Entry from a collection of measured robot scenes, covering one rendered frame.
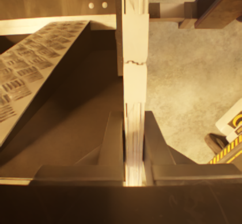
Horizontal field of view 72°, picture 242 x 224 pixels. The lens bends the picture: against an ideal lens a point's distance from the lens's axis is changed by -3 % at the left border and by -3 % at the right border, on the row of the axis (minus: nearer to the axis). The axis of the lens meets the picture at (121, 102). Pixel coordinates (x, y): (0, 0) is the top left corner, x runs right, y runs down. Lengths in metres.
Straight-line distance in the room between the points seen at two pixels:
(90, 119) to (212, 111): 1.15
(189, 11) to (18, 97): 0.32
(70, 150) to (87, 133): 0.04
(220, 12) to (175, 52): 0.82
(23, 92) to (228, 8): 0.34
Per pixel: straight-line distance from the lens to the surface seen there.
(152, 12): 0.31
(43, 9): 0.94
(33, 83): 0.37
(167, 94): 1.18
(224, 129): 1.30
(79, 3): 0.89
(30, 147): 0.26
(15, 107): 0.31
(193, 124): 1.36
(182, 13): 0.33
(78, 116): 0.30
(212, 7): 0.29
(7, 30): 1.04
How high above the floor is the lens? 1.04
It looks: 63 degrees down
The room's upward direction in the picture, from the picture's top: 178 degrees counter-clockwise
